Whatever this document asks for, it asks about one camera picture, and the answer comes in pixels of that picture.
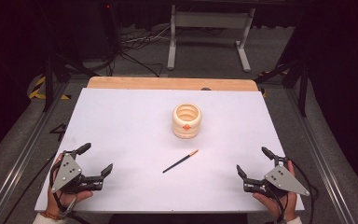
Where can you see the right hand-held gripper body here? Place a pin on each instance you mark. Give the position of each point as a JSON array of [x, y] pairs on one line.
[[284, 180]]

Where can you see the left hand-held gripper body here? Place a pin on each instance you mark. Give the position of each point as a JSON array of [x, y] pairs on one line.
[[66, 172]]

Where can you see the dark pencil with orange tip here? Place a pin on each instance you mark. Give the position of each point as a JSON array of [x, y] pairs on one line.
[[180, 161]]

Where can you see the cream ribbed cup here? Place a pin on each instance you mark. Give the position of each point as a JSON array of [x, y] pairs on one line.
[[186, 132]]

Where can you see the person's right hand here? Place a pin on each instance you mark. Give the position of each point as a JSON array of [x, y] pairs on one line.
[[287, 205]]

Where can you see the person's left hand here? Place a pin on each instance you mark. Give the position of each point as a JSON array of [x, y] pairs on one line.
[[59, 202]]

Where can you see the person's right white sleeve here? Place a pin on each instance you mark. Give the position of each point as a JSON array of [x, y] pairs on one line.
[[295, 221]]

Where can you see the person's white sleeve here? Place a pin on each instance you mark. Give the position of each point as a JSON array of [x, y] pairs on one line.
[[43, 220], [295, 221]]

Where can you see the white table board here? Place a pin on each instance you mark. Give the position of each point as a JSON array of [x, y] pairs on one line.
[[136, 130]]

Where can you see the person's left white sleeve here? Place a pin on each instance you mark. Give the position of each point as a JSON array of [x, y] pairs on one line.
[[43, 220]]

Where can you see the yellow black floor tape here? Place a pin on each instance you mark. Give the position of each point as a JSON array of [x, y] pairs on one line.
[[263, 92], [37, 90]]

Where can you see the black tripod stand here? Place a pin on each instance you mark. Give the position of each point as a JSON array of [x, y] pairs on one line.
[[301, 81], [51, 77]]

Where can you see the person's dark clothing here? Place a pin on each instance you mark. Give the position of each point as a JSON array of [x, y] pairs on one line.
[[177, 219]]

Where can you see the wooden table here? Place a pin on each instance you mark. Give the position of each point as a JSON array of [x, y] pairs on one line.
[[155, 83]]

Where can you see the black box with red light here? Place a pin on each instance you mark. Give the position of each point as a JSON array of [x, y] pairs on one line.
[[109, 28]]

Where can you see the grey metal stand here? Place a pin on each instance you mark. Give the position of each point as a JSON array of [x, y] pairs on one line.
[[211, 20]]

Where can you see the aluminium floor rail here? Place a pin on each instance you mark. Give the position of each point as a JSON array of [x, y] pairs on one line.
[[18, 161], [323, 161]]

